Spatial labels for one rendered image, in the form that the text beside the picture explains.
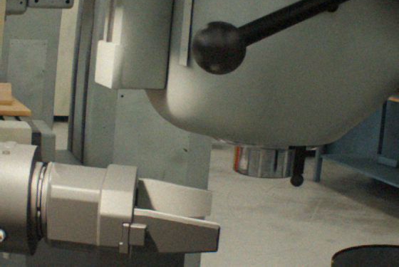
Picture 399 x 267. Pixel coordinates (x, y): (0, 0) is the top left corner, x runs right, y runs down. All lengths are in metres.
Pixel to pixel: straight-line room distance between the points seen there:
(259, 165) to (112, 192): 0.11
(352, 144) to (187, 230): 7.42
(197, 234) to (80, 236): 0.09
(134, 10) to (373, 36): 0.16
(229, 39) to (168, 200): 0.26
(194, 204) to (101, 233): 0.13
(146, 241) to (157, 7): 0.16
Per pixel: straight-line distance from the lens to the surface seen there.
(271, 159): 0.61
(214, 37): 0.46
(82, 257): 0.98
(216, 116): 0.55
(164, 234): 0.59
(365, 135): 7.80
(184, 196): 0.69
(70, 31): 8.98
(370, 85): 0.57
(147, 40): 0.57
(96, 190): 0.60
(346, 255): 2.83
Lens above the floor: 1.40
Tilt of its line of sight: 8 degrees down
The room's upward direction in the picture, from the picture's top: 5 degrees clockwise
